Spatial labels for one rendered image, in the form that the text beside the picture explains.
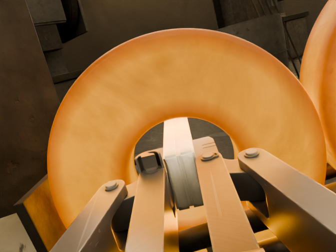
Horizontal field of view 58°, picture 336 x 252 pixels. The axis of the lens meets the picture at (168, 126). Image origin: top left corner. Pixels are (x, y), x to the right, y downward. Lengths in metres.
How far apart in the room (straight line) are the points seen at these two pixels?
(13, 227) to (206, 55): 0.15
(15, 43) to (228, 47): 0.27
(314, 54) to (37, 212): 0.17
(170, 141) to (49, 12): 4.48
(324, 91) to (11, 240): 0.19
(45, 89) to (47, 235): 0.23
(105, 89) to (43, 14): 4.42
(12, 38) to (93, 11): 6.67
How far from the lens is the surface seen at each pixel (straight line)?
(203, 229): 0.16
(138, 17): 7.45
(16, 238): 0.21
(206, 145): 0.16
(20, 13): 0.38
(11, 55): 0.37
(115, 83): 0.16
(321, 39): 0.18
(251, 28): 2.53
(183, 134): 0.16
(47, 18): 4.58
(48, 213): 0.19
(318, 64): 0.18
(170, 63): 0.16
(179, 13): 8.09
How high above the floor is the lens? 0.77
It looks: 13 degrees down
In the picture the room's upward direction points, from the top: 14 degrees counter-clockwise
